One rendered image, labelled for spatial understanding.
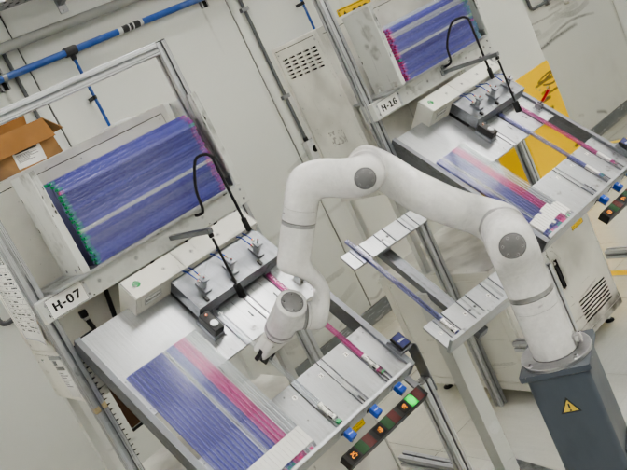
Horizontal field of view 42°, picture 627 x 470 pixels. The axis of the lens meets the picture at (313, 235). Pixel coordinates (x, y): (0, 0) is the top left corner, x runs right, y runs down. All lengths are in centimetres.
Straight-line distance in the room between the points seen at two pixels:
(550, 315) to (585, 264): 155
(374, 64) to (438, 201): 130
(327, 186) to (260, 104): 264
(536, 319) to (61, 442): 252
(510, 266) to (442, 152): 122
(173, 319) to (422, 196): 88
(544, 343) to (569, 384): 12
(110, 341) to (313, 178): 81
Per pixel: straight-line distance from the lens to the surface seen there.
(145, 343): 242
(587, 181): 329
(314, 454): 226
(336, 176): 198
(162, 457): 302
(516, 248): 200
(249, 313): 249
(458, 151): 320
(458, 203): 205
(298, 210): 204
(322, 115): 340
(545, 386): 222
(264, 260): 255
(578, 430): 228
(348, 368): 242
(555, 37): 668
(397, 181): 206
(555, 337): 217
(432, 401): 255
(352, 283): 485
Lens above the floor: 173
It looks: 13 degrees down
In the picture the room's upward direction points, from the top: 26 degrees counter-clockwise
